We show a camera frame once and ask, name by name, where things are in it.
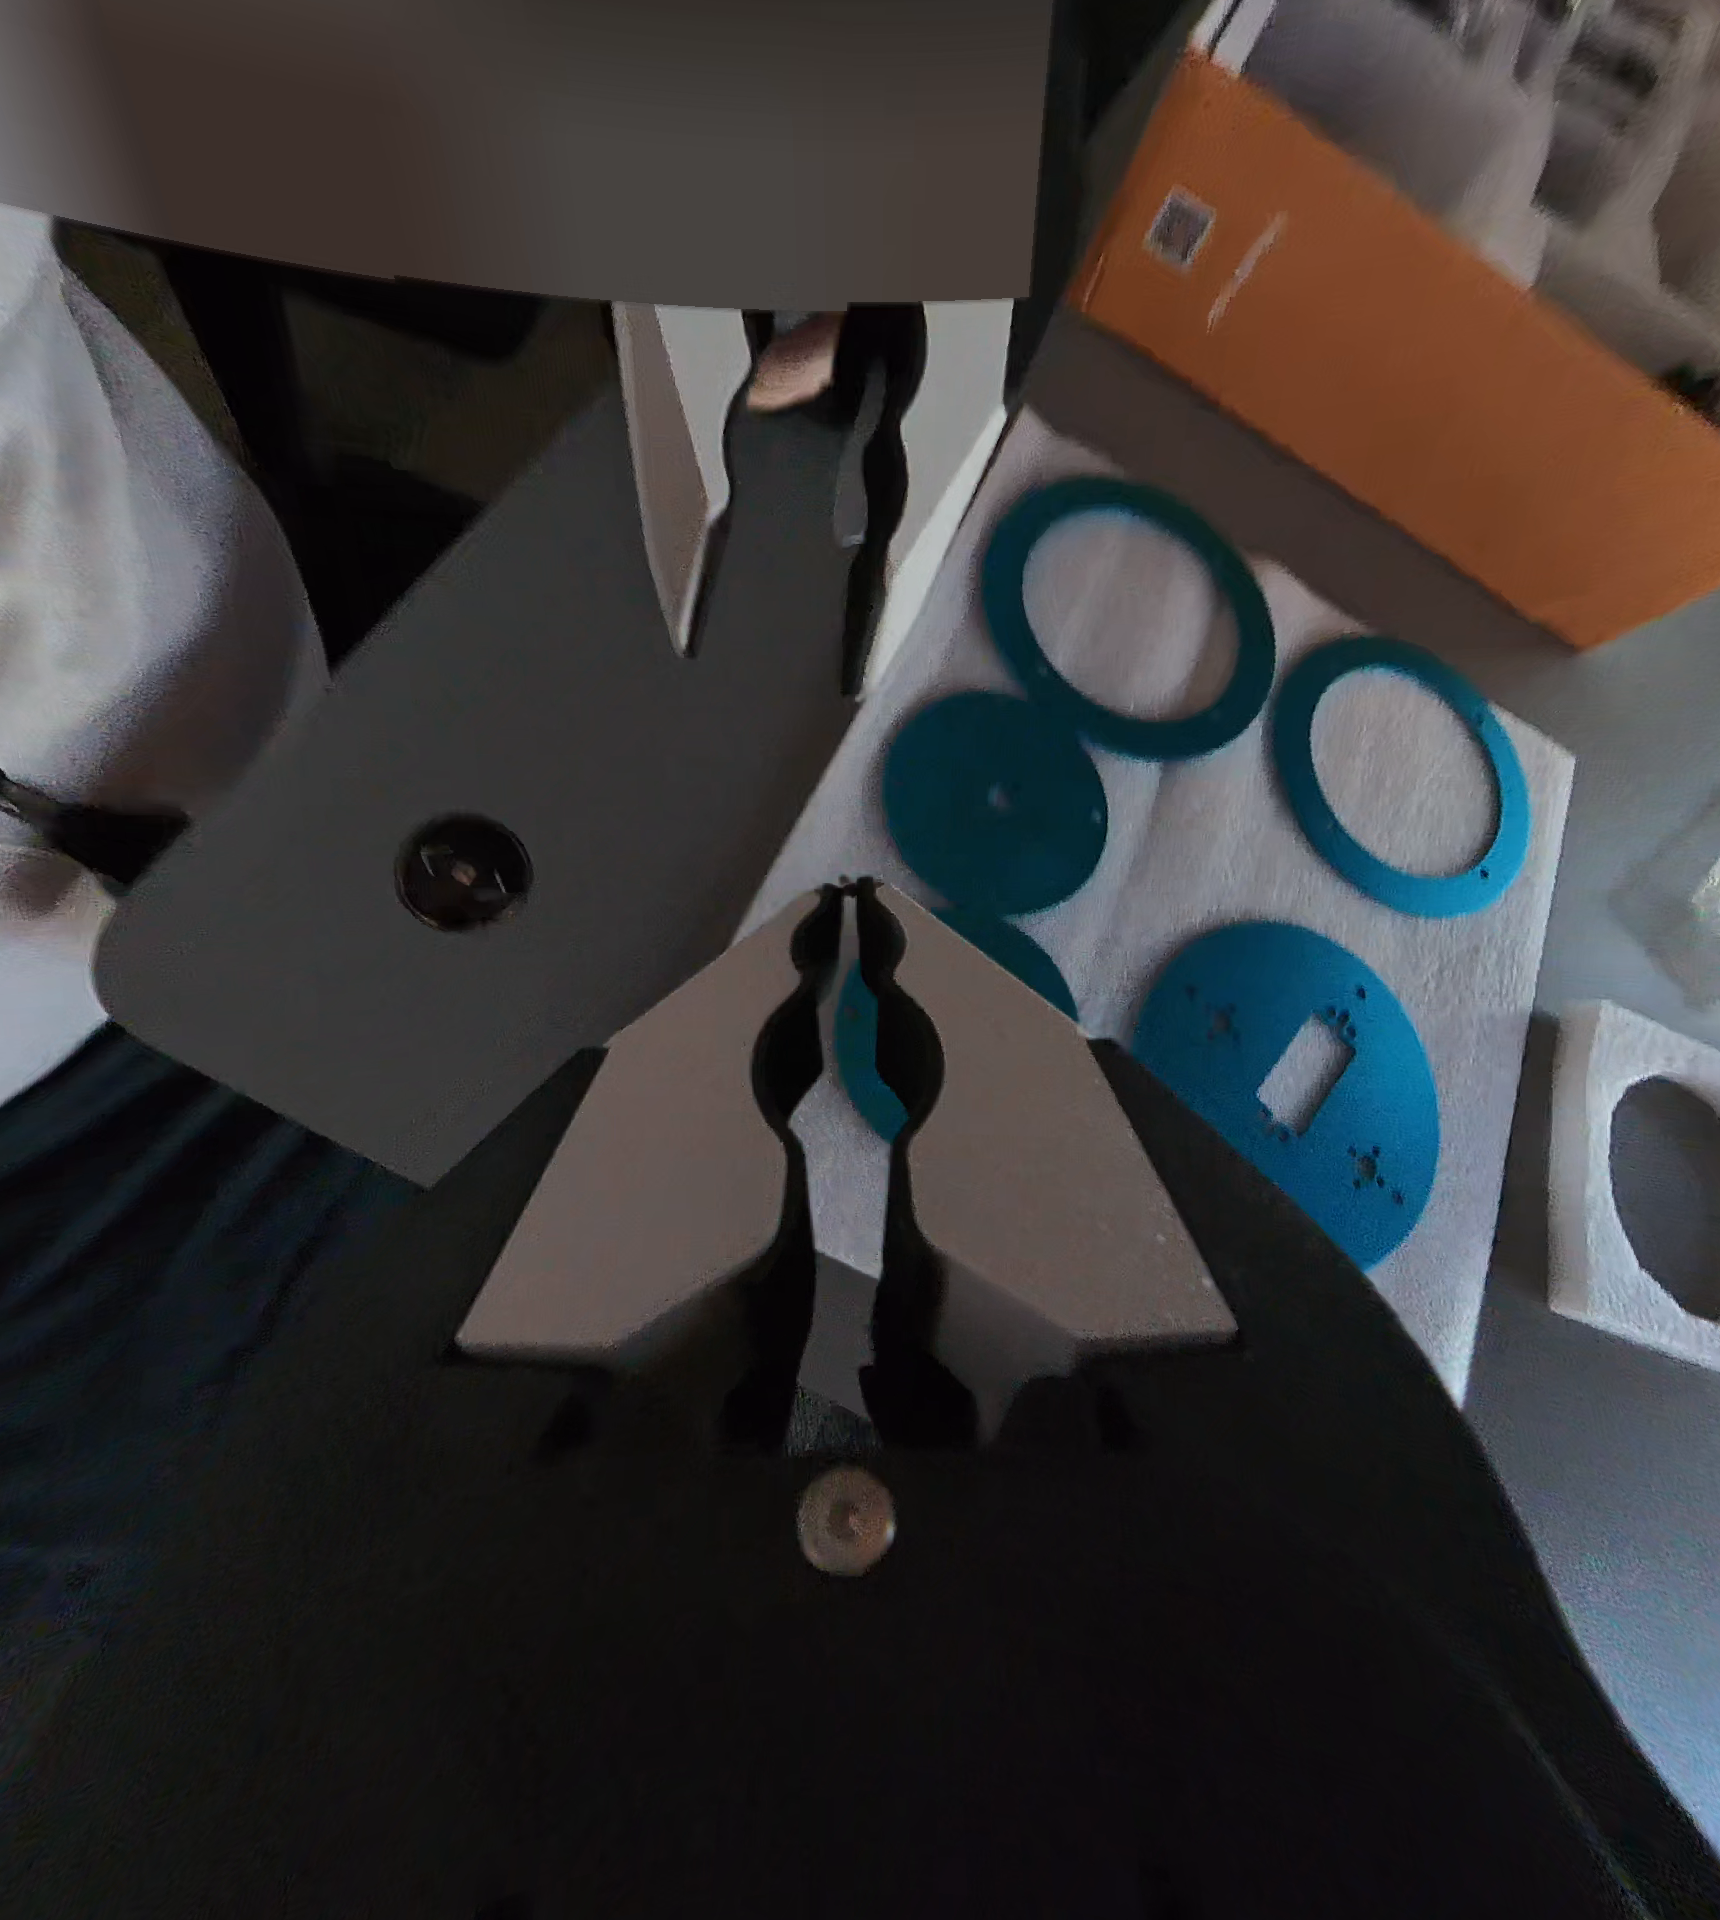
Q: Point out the grey desk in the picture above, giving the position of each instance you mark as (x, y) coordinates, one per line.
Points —
(500, 675)

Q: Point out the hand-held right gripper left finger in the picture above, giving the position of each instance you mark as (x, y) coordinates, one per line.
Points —
(634, 1201)

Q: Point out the blue disc with U bracket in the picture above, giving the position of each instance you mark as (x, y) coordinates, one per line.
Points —
(874, 1080)

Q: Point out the person's white shirt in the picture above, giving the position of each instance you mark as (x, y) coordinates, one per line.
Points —
(51, 601)

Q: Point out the person's left hand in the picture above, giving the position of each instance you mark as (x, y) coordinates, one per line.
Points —
(788, 369)

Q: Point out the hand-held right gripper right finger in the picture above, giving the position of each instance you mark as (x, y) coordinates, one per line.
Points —
(1055, 1201)

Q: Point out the white foam block round hole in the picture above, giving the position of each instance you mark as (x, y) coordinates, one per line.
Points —
(1588, 1201)

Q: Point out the person's dark trousers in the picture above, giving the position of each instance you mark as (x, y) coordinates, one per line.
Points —
(125, 1201)

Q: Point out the small blue disc many holes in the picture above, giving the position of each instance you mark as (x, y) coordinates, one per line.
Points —
(995, 811)

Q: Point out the orange cardboard box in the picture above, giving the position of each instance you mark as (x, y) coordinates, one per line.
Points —
(1400, 374)

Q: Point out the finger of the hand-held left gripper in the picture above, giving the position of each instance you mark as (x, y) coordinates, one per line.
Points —
(969, 352)
(672, 451)

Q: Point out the white foam sheet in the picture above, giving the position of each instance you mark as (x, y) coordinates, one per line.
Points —
(1190, 840)

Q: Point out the large blue disc rectangular cutout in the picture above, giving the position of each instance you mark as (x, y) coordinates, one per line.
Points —
(1324, 1185)

